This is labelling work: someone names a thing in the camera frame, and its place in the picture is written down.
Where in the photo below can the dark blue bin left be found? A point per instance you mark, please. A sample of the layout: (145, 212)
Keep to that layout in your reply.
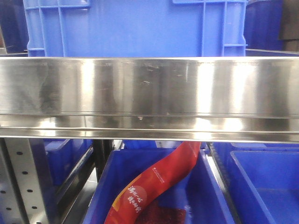
(63, 155)

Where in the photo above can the dark blue bin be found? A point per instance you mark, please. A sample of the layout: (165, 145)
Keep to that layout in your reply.
(63, 155)
(197, 199)
(262, 180)

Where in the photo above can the dark blue bin centre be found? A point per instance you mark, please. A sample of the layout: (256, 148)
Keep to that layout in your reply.
(197, 199)

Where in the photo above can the dark blue bin right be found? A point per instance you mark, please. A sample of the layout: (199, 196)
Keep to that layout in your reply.
(262, 180)

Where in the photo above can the red printed package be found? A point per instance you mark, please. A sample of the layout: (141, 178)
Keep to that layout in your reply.
(151, 183)

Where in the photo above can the light blue plastic crate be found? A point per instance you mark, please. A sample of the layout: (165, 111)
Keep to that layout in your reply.
(135, 28)

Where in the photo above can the perforated steel shelf upright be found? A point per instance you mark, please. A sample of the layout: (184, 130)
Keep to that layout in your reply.
(24, 177)

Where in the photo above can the stainless steel shelf rail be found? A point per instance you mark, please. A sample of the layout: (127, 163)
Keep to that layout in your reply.
(196, 98)

